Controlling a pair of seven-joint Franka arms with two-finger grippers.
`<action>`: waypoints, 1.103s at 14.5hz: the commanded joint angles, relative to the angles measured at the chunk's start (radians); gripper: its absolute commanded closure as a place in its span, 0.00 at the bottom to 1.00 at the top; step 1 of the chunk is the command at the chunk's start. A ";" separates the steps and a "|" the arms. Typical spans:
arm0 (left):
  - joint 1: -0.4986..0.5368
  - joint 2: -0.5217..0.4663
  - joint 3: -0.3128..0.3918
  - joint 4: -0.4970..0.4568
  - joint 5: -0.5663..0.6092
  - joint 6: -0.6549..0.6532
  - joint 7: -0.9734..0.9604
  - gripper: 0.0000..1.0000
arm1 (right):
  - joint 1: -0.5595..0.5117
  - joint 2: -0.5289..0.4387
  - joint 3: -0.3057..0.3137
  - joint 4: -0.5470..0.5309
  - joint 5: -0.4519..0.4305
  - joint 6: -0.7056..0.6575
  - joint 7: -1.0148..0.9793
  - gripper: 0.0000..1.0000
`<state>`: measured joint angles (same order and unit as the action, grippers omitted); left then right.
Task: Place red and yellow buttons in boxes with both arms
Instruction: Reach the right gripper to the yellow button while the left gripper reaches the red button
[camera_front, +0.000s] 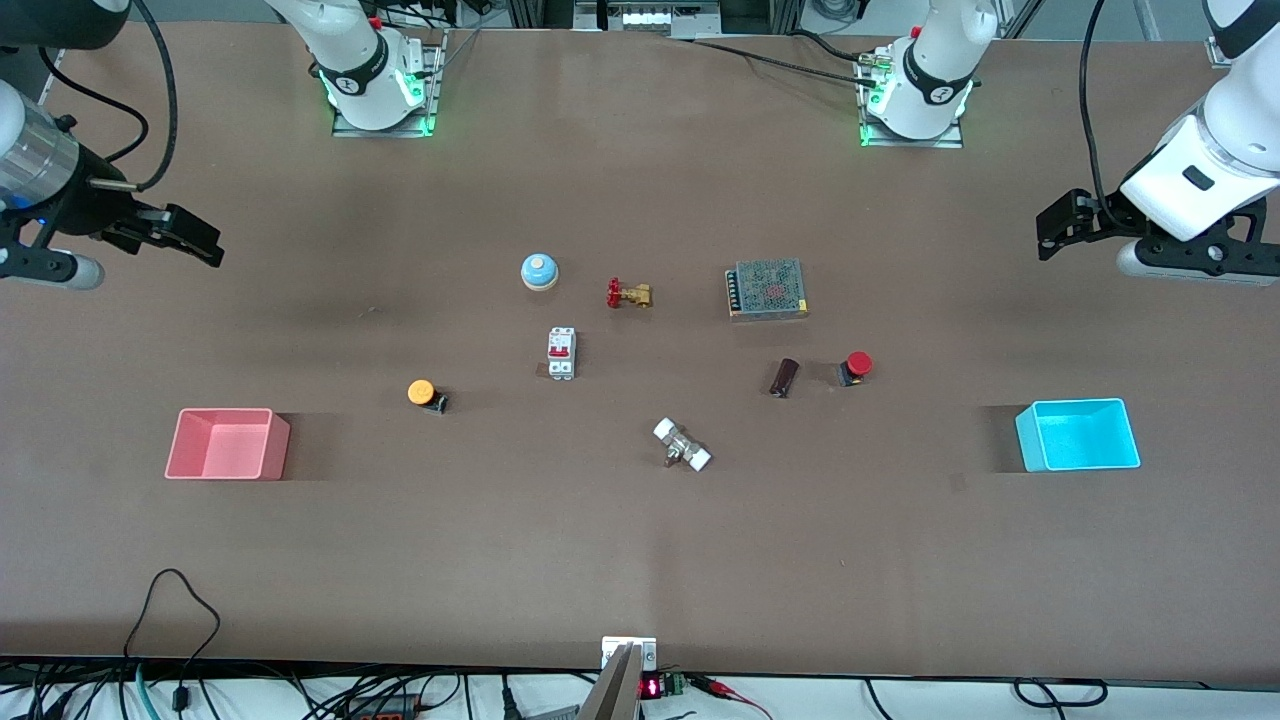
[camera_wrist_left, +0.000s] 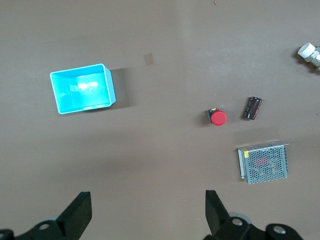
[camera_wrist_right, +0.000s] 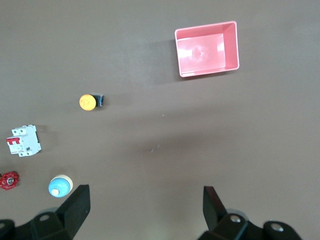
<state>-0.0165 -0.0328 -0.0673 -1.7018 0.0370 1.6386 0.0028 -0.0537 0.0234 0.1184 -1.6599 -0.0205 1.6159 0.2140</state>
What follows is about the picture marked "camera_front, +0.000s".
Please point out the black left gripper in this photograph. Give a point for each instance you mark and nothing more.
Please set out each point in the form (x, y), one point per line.
(1108, 213)

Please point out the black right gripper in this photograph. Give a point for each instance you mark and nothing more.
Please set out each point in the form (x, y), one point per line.
(88, 205)

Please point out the red push button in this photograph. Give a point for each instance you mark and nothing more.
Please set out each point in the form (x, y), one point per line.
(858, 364)

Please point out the yellow push button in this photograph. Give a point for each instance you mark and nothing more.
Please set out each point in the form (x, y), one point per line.
(421, 392)

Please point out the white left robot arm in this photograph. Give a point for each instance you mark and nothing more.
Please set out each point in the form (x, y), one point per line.
(935, 60)

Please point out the pink plastic box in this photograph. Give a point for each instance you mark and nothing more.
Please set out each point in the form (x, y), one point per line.
(228, 450)

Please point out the cyan plastic box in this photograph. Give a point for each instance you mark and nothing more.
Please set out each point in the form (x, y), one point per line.
(1080, 440)

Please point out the metal mesh power supply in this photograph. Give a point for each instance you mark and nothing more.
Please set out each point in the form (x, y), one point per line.
(768, 288)

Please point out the dark brown cylinder capacitor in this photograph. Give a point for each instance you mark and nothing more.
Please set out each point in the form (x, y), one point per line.
(784, 377)

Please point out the blue call bell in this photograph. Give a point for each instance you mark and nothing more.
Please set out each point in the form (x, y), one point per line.
(539, 270)

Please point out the white red circuit breaker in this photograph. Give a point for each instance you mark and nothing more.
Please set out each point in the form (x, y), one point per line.
(561, 354)

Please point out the metal fitting white caps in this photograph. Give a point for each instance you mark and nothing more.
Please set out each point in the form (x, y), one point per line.
(682, 446)

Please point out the silver lit device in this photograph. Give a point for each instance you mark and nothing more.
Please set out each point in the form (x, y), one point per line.
(650, 15)

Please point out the black orange power strip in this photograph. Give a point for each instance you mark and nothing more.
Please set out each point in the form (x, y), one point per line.
(385, 706)

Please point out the grey metal bar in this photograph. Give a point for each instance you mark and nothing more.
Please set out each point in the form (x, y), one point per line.
(612, 690)

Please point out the red digit display module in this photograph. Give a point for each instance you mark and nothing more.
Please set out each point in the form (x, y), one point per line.
(660, 686)

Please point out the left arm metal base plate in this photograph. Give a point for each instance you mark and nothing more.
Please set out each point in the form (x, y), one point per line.
(955, 135)

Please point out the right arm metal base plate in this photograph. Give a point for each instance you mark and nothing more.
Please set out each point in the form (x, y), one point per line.
(432, 95)

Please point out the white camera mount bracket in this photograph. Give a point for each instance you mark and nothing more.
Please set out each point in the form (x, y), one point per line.
(645, 650)

